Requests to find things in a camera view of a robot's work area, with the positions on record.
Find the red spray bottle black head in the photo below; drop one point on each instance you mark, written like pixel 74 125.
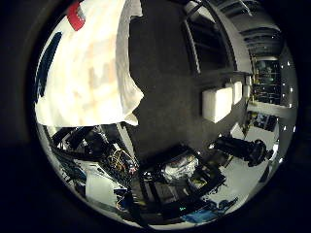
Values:
pixel 75 16

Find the blue white-striped cloth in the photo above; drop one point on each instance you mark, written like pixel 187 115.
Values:
pixel 47 64

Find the silver crumpled foil bundle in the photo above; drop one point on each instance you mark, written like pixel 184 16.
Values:
pixel 179 168

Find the large white block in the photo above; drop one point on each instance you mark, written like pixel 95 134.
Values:
pixel 216 104

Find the black equipment cart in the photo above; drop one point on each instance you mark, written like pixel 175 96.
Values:
pixel 152 191

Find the white wood-print table cover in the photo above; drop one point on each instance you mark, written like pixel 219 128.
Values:
pixel 90 71

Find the small white block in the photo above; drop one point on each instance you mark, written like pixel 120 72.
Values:
pixel 238 92
pixel 247 90

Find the grey metal shelving rack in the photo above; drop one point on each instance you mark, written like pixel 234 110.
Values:
pixel 207 42

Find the black camera on stand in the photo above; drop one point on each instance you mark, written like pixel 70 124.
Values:
pixel 243 149

